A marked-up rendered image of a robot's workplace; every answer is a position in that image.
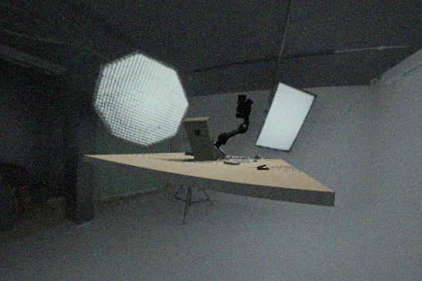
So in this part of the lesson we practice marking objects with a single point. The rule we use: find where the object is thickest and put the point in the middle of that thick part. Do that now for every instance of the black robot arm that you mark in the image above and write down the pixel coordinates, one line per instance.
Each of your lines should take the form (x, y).
(222, 139)

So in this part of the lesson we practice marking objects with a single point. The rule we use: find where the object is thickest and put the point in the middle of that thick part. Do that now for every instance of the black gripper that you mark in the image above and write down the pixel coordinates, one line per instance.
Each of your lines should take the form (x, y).
(241, 105)

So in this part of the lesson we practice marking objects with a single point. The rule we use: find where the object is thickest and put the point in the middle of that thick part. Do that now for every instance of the beige service panel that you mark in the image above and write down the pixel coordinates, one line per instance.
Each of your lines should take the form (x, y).
(200, 137)

